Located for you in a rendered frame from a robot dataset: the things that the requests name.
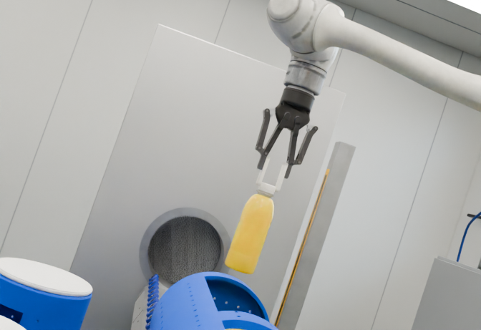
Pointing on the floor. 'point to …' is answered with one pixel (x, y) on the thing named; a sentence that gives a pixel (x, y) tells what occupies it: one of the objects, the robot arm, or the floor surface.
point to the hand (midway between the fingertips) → (271, 175)
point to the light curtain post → (314, 236)
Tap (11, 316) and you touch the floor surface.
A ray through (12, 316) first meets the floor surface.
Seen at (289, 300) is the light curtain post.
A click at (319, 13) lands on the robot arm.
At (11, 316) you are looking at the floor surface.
